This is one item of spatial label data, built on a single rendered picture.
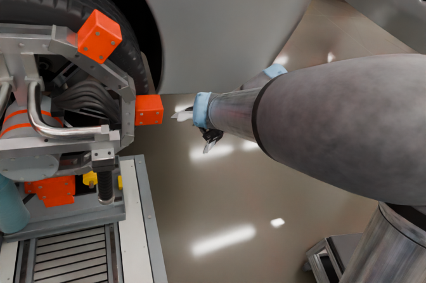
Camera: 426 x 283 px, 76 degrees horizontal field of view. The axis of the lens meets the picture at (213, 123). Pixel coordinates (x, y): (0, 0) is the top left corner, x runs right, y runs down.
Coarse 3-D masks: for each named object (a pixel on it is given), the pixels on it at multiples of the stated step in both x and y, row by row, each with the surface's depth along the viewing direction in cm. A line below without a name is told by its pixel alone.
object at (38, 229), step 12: (120, 180) 144; (120, 192) 143; (120, 204) 137; (72, 216) 129; (84, 216) 131; (96, 216) 132; (108, 216) 131; (120, 216) 135; (24, 228) 121; (36, 228) 122; (48, 228) 122; (60, 228) 126; (72, 228) 129; (12, 240) 120
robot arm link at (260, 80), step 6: (270, 66) 65; (276, 66) 63; (282, 66) 66; (264, 72) 65; (270, 72) 64; (276, 72) 62; (282, 72) 63; (252, 78) 68; (258, 78) 66; (264, 78) 64; (270, 78) 63; (246, 84) 68; (252, 84) 66; (258, 84) 65; (240, 90) 68
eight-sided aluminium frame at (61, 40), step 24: (0, 24) 60; (24, 24) 62; (0, 48) 59; (24, 48) 61; (48, 48) 62; (72, 48) 64; (96, 72) 70; (120, 72) 78; (120, 96) 81; (72, 168) 95
